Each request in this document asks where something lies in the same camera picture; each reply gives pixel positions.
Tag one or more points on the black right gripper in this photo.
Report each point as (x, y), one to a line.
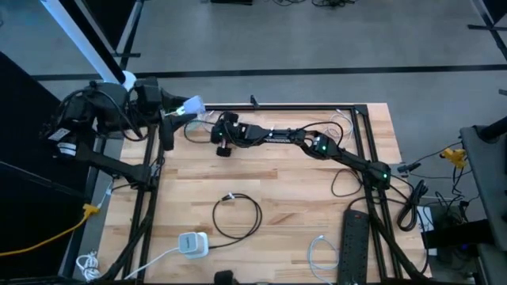
(233, 134)

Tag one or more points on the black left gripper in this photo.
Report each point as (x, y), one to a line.
(146, 99)

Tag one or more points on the green cube charger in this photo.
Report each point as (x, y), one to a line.
(194, 105)

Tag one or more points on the black power strip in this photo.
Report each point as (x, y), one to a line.
(353, 245)

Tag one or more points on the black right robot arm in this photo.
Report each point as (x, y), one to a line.
(344, 156)

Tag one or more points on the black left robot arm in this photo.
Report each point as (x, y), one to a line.
(119, 170)

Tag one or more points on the grey stand leg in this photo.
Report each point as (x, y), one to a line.
(130, 31)

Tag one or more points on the white cube charger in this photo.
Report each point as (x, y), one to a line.
(190, 243)

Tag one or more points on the white pole with round base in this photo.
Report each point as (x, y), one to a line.
(73, 33)

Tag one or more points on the small black device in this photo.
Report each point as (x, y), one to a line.
(226, 278)

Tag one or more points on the black partition panel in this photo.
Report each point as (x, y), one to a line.
(24, 158)

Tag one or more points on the white box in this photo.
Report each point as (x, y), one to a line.
(425, 221)

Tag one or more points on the black equipment box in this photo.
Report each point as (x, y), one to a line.
(455, 233)

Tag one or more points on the dark equipment cart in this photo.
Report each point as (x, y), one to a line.
(487, 178)

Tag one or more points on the black floor stand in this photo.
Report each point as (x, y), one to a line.
(485, 27)

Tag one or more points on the black camera clip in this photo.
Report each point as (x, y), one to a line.
(254, 102)

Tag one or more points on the black table frame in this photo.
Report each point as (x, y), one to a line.
(297, 107)

